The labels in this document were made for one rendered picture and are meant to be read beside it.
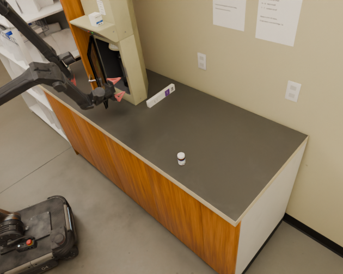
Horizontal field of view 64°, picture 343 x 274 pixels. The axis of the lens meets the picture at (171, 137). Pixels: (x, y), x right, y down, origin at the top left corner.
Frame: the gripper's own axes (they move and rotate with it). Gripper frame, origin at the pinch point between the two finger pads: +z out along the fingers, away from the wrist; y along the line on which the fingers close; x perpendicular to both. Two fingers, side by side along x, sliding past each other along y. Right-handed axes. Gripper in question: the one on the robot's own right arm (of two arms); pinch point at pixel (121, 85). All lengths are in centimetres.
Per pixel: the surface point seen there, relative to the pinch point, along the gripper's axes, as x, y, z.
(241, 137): -65, -29, 29
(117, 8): 8.0, 37.7, 16.4
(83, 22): 28.9, 31.7, 3.8
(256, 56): -56, 7, 56
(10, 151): 181, -113, -67
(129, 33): 8.6, 22.2, 20.0
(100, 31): 8.0, 30.5, 1.8
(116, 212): 19, -119, -32
